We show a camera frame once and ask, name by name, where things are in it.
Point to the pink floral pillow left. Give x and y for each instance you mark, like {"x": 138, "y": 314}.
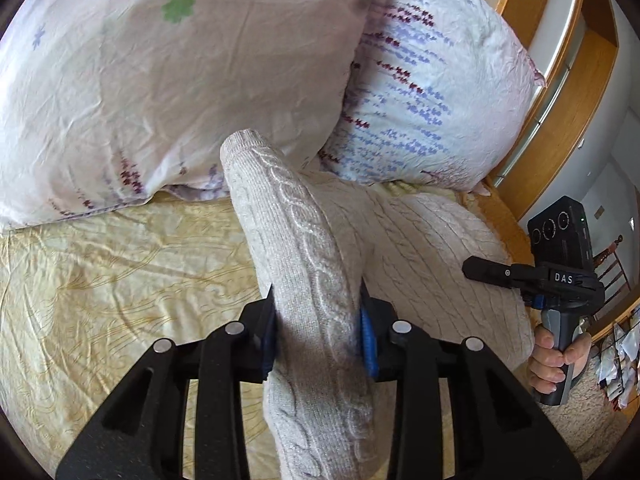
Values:
{"x": 105, "y": 103}

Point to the pink floral pillow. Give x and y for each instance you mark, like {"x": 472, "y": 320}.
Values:
{"x": 438, "y": 93}
{"x": 105, "y": 103}

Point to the yellow orange patterned bedsheet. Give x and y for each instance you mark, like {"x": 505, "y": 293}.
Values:
{"x": 81, "y": 300}

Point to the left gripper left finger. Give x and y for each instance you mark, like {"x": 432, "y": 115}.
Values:
{"x": 138, "y": 431}

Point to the pink floral pillow right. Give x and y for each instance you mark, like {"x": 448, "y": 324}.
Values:
{"x": 438, "y": 93}

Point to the black camera box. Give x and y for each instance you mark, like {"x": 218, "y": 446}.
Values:
{"x": 559, "y": 234}

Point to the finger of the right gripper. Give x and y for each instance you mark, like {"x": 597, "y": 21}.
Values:
{"x": 493, "y": 273}

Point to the wooden headboard frame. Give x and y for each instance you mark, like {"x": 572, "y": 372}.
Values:
{"x": 575, "y": 44}

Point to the beige cable knit sweater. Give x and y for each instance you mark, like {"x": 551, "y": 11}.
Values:
{"x": 317, "y": 243}

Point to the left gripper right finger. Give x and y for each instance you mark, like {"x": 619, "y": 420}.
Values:
{"x": 498, "y": 430}

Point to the person's right hand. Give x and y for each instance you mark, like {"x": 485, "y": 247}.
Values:
{"x": 544, "y": 368}

